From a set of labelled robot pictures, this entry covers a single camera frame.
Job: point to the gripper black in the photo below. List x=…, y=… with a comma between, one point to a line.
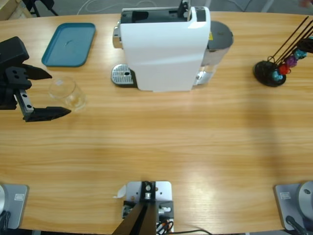
x=7, y=98

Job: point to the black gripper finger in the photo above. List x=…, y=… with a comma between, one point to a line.
x=305, y=46

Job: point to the clear glass cup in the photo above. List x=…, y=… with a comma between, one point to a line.
x=67, y=94

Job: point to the white capsule coffee machine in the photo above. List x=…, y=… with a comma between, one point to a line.
x=159, y=56

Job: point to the purple coffee capsule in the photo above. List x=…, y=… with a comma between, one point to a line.
x=291, y=61

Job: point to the red coffee capsule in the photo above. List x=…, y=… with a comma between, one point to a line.
x=284, y=69

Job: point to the black capsule holder with rods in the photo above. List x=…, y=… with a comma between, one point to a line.
x=265, y=73

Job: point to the teal plastic tray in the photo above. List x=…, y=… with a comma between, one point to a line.
x=68, y=45

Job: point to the clear water tank grey lid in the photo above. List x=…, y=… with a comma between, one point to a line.
x=220, y=34

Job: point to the wooden crate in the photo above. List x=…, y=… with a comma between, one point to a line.
x=9, y=9

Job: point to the white paper tab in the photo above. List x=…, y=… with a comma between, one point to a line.
x=121, y=192

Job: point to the white mounting block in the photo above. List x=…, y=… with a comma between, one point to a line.
x=162, y=189

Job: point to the black chair frame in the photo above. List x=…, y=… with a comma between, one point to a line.
x=39, y=2

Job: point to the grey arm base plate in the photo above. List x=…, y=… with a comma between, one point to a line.
x=288, y=208
x=17, y=208

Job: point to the dark camera post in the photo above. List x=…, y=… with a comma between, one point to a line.
x=141, y=220

